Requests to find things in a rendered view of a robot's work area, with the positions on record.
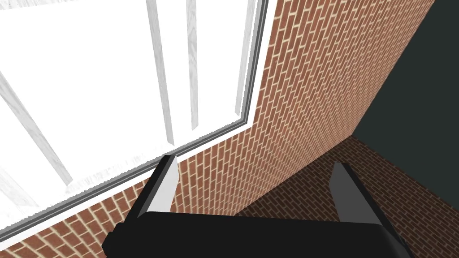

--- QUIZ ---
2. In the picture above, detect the white panelled door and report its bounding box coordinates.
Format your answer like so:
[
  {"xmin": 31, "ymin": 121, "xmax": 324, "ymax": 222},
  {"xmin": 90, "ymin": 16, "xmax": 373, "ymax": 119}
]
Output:
[{"xmin": 0, "ymin": 0, "xmax": 269, "ymax": 241}]

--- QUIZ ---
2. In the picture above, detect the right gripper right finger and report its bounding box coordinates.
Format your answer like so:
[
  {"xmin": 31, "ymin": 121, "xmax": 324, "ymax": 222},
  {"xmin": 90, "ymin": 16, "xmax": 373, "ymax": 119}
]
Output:
[{"xmin": 329, "ymin": 162, "xmax": 406, "ymax": 244}]

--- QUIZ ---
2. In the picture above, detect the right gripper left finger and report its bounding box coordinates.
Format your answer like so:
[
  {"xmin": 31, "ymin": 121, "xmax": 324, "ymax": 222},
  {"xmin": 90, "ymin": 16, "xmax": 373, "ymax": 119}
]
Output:
[{"xmin": 125, "ymin": 155, "xmax": 180, "ymax": 224}]

